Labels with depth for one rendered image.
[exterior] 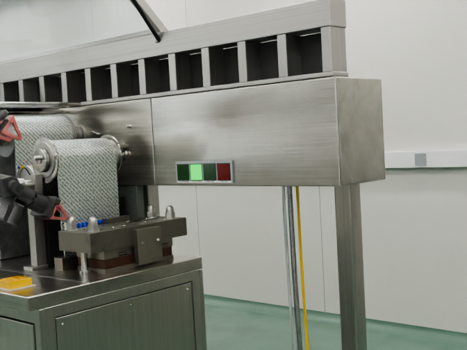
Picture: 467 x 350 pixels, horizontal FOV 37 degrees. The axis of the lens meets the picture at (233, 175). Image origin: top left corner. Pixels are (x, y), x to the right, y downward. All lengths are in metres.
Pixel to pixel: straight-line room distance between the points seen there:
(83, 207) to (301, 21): 0.93
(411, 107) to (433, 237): 0.80
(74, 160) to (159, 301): 0.53
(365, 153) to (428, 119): 2.36
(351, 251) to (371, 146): 0.32
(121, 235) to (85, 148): 0.34
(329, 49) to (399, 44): 2.55
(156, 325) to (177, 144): 0.59
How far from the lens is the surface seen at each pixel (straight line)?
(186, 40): 2.30
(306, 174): 1.98
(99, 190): 2.37
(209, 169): 2.21
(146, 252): 2.23
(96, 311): 2.08
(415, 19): 4.45
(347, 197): 2.10
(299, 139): 1.99
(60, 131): 2.57
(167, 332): 2.27
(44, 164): 2.29
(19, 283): 2.07
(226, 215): 5.36
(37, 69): 2.95
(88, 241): 2.11
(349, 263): 2.13
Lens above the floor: 1.29
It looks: 3 degrees down
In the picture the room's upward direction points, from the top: 3 degrees counter-clockwise
